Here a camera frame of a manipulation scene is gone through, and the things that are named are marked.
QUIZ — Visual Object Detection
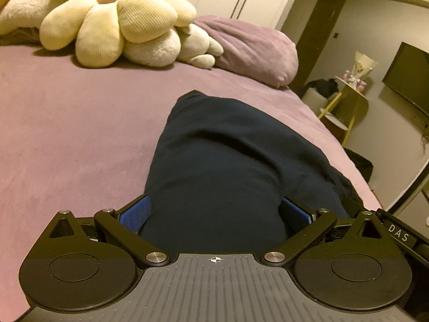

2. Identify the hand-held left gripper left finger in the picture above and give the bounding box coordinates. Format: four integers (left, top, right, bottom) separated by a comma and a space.
47, 195, 172, 269

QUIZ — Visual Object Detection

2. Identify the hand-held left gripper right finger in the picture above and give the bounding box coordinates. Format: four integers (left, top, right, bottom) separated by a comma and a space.
261, 195, 387, 269

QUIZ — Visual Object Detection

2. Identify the navy zip jacket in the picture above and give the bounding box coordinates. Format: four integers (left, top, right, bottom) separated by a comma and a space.
141, 90, 365, 256

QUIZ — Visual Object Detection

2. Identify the black case beside bed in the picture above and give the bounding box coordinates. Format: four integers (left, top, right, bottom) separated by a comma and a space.
345, 148, 375, 186

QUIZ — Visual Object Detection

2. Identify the purple bed sheet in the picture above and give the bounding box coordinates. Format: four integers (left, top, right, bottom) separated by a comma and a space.
0, 37, 383, 313

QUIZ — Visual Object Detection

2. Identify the white round stool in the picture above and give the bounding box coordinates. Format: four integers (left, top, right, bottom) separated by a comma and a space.
301, 89, 328, 115

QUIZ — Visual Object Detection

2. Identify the yellow side table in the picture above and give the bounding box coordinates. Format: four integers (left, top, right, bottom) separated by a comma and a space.
318, 75, 370, 145

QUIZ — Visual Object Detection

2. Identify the black bag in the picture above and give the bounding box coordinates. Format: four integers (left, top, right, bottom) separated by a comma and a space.
308, 78, 340, 97

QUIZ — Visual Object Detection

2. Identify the cream wrapped bouquet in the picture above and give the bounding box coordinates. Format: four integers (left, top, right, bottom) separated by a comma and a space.
350, 51, 379, 85

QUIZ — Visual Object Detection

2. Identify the purple pillow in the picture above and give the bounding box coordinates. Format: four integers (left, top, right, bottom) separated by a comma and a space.
193, 15, 299, 88

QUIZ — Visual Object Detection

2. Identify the white fluffy plush bunny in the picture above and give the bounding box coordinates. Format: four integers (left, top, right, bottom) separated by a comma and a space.
121, 23, 224, 70

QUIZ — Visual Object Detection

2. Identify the dark wooden door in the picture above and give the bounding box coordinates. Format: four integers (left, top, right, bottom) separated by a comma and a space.
294, 0, 346, 92

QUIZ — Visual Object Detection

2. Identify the cream flower plush pillow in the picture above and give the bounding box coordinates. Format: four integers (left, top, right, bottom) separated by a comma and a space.
39, 0, 198, 68

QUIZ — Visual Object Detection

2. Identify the large white plush toy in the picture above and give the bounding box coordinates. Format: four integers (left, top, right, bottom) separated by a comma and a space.
0, 0, 62, 37

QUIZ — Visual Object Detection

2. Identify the black wall television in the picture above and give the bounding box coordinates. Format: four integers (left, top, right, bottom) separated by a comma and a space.
382, 42, 429, 119

